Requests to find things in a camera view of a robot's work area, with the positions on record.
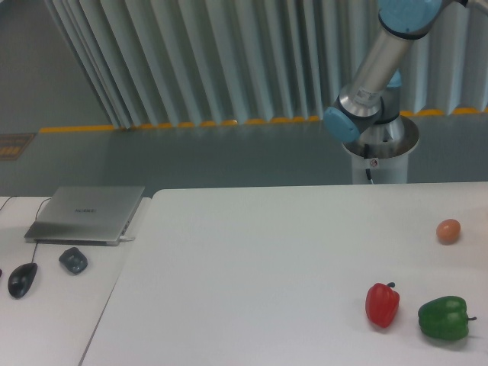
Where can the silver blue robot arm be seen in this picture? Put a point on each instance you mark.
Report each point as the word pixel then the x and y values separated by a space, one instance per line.
pixel 451 72

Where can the white pleated curtain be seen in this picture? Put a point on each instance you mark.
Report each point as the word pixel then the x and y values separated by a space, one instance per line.
pixel 190 63

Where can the silver closed laptop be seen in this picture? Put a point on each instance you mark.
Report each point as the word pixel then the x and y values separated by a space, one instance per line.
pixel 90 215

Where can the red bell pepper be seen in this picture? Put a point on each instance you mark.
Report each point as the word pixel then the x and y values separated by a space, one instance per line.
pixel 381 304

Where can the dark grey small device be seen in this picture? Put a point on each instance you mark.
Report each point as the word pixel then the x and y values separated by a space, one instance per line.
pixel 74 261

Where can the brown egg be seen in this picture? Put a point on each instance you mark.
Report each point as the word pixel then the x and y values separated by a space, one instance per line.
pixel 448 231

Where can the green bell pepper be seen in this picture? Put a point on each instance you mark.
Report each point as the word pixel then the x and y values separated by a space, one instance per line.
pixel 445 318

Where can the black computer mouse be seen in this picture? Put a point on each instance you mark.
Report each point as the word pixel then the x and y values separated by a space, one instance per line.
pixel 21 279

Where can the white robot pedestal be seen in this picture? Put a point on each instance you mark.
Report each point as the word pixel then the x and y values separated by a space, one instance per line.
pixel 381 154

